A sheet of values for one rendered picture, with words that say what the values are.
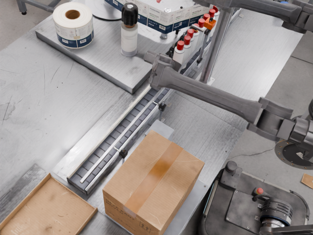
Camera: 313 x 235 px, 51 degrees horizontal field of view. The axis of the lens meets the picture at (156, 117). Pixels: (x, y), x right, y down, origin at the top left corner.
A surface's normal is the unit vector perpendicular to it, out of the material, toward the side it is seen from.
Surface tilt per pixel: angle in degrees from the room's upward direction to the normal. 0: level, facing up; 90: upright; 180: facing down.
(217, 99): 47
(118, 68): 0
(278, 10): 67
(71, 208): 0
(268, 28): 0
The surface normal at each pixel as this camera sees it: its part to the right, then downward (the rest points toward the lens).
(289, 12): 0.37, 0.52
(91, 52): 0.09, -0.54
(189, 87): -0.27, 0.15
